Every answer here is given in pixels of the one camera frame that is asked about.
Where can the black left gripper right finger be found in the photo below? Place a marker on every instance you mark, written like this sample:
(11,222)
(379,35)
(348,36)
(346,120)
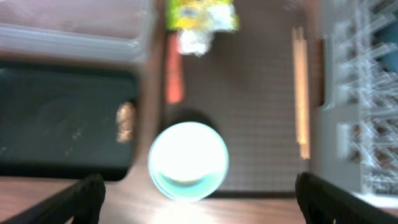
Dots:
(323,202)

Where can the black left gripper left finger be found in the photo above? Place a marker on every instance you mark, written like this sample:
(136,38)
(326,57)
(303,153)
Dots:
(80,203)

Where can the light blue bowl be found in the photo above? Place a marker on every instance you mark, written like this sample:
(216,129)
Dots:
(188,161)

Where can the dark blue plate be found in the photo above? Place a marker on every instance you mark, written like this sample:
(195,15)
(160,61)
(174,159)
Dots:
(388,36)

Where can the grey plastic dishwasher rack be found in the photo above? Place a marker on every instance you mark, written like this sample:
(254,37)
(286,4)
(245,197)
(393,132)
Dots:
(357,126)

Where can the black tray bin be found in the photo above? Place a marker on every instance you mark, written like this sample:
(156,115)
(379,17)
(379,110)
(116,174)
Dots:
(65,122)

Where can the brown serving tray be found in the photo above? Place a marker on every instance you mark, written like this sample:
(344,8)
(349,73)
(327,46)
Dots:
(243,87)

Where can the orange carrot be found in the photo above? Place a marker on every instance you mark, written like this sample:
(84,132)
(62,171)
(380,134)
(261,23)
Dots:
(174,86)

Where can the wooden chopstick right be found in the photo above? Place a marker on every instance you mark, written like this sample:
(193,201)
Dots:
(302,51)

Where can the wooden chopstick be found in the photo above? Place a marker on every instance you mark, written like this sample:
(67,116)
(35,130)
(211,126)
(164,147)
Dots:
(302,51)
(297,88)

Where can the wooden chopstick left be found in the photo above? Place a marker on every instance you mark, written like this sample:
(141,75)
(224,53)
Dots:
(297,88)

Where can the clear plastic bin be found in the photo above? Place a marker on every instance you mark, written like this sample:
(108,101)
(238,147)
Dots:
(118,31)

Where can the yellow green snack wrapper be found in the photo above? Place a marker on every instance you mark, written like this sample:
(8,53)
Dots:
(195,23)

